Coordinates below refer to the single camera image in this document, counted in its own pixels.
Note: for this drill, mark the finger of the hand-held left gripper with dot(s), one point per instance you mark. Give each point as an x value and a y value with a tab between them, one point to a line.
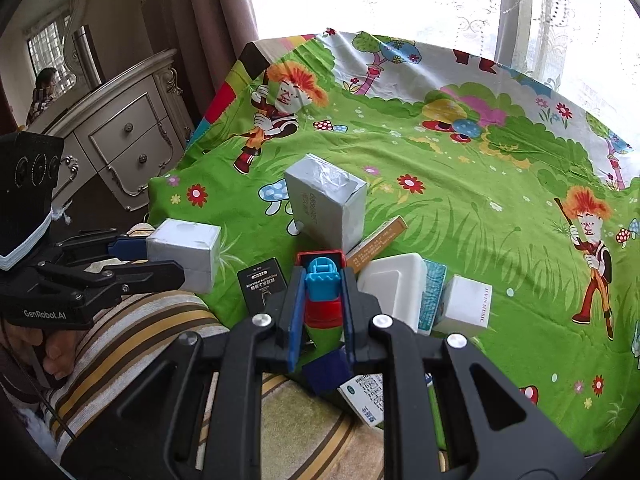
145	275
130	249

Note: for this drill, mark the colourful plastic toy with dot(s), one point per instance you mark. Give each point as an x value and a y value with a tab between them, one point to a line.
322	280

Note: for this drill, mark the ornate framed mirror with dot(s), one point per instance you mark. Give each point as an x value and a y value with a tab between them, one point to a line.
50	45

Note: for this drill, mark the person's left hand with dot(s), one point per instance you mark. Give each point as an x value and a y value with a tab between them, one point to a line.
50	355

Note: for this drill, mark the teal patterned box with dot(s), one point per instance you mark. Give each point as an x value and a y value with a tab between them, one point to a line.
432	295

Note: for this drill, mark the ornate cream dresser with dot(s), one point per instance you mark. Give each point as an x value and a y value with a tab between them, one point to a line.
125	135

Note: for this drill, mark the small silver-white cube box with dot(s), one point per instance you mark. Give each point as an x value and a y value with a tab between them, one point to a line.
185	250

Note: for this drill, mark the black box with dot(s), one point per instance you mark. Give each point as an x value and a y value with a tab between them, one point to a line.
260	287

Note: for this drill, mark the brown slim box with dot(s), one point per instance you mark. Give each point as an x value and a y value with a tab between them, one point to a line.
375	242

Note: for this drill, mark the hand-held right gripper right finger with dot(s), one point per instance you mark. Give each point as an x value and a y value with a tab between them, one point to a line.
349	320

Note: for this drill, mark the striped towel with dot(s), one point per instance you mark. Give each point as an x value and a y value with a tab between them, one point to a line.
140	315

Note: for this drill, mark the brown patterned curtain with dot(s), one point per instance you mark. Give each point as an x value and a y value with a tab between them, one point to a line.
200	20

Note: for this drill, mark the white cube box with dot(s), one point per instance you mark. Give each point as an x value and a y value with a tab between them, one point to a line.
465	305

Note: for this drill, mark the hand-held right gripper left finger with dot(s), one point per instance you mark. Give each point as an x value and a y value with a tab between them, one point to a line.
295	320

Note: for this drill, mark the grey cardboard box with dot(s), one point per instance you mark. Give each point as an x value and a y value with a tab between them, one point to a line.
320	210

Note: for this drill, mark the green cartoon printed blanket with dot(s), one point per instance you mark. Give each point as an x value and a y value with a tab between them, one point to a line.
475	185

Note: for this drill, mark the white medicine box blue print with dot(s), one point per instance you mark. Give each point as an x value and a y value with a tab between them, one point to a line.
367	395

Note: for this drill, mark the white lace curtain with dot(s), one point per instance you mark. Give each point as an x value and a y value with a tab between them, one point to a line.
400	0

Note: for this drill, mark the white plastic case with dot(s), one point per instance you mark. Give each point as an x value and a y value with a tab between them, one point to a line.
395	285

